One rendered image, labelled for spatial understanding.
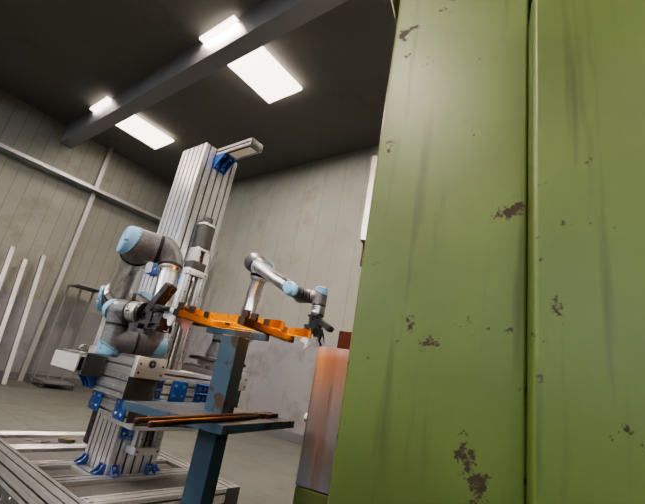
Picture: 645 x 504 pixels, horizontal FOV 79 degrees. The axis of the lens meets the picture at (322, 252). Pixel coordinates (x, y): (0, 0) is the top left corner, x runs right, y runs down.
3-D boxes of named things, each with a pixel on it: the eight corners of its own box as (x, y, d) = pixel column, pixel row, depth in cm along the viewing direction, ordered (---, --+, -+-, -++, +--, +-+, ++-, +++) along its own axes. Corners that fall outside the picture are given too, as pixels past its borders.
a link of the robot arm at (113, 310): (114, 324, 140) (122, 300, 143) (137, 327, 136) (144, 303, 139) (95, 319, 134) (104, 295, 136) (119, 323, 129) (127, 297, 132)
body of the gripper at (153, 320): (173, 334, 130) (145, 330, 134) (180, 308, 132) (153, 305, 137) (156, 330, 123) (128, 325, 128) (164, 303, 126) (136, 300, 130)
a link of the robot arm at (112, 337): (130, 360, 132) (141, 327, 135) (94, 354, 126) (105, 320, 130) (128, 359, 138) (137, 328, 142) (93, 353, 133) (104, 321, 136)
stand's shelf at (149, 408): (120, 408, 97) (123, 400, 98) (213, 409, 132) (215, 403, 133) (221, 435, 86) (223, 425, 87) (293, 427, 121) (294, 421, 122)
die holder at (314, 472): (294, 484, 126) (318, 345, 140) (333, 469, 159) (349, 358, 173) (482, 541, 104) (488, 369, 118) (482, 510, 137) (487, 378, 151)
